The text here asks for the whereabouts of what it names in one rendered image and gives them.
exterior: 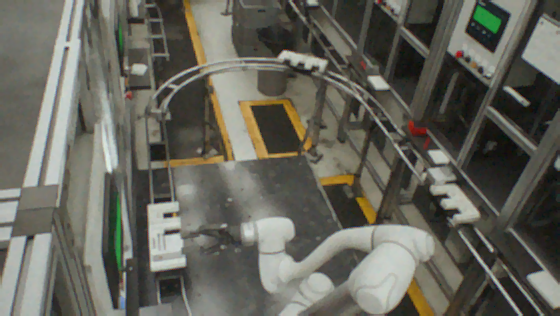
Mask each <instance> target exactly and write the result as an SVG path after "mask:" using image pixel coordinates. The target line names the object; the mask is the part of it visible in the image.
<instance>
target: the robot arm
mask: <svg viewBox="0 0 560 316"><path fill-rule="evenodd" d="M203 227H204V228H203ZM179 234H180V239H187V238H194V237H200V234H201V235H206V236H213V237H216V239H214V241H213V242H210V243H206V244H203V245H201V246H199V244H198V245H191V246H185V247H180V250H181V255H185V254H193V253H200V255H210V254H213V253H217V252H221V251H226V246H227V245H229V244H232V245H233V246H236V245H242V244H243V246H249V245H256V244H258V248H259V269H260V276H261V279H262V283H263V285H264V287H265V288H266V290H267V291H268V292H270V293H274V294H277V293H281V292H282V291H284V290H285V288H286V287H287V286H288V282H289V281H290V280H291V279H293V278H301V277H304V276H305V277H304V278H303V279H302V280H301V281H300V283H299V287H298V288H297V290H296V292H295V294H294V295H293V297H292V299H291V300H290V301H289V302H288V303H287V306H286V308H285V309H284V310H283V311H282V313H280V314H279V315H278V316H353V315H355V314H358V313H359V312H361V311H363V310H364V311H365V312H366V313H368V314H371V315H376V316H379V315H383V314H386V313H388V312H389V311H390V310H391V309H393V308H394V307H395V306H396V305H398V304H399V303H400V300H401V298H402V297H403V295H404V293H406V291H407V289H408V287H409V285H410V283H411V279H412V277H413V273H414V270H415V269H416V268H417V266H418V265H419V263H420V262H425V261H427V260H428V259H430V258H432V256H433V253H434V242H433V239H432V237H431V235H429V234H428V233H426V232H424V231H421V230H419V229H417V228H413V227H409V226H403V225H376V226H371V227H364V228H355V229H348V230H341V231H339V232H337V233H335V234H333V235H332V236H330V238H329V239H327V240H326V241H324V242H323V243H322V244H321V245H320V247H318V248H317V249H316V250H315V251H314V252H312V253H311V254H310V255H309V256H308V257H307V258H306V259H305V260H304V261H302V262H301V263H294V260H293V259H292V258H291V257H290V256H288V254H286V253H285V242H286V241H290V240H291V239H292V238H293V237H294V235H295V230H294V226H293V223H292V221H291V220H290V219H286V218H267V219H259V220H257V221H252V222H246V223H241V225H240V226H232V227H230V229H227V226H226V223H222V224H201V225H200V226H199V227H198V229H197V230H191V231H187V232H179ZM202 248H203V249H202ZM348 248H352V249H356V250H360V251H363V252H365V253H368V254H369V255H367V256H366V257H365V258H364V260H363V262H362V263H361V264H360V265H358V266H357V267H356V268H355V269H354V270H353V272H352V274H351V276H350V277H349V280H347V281H346V282H344V283H343V284H342V285H341V286H339V287H338V288H335V289H334V287H333V284H332V282H331V280H330V279H329V278H328V277H327V276H326V275H322V274H318V273H312V272H314V271H315V270H316V269H318V268H319V267H320V266H321V265H322V264H324V263H326V262H327V261H328V260H330V259H331V257H332V256H334V255H335V254H336V253H339V252H341V251H342V250H344V249H348ZM311 273H312V274H311Z"/></svg>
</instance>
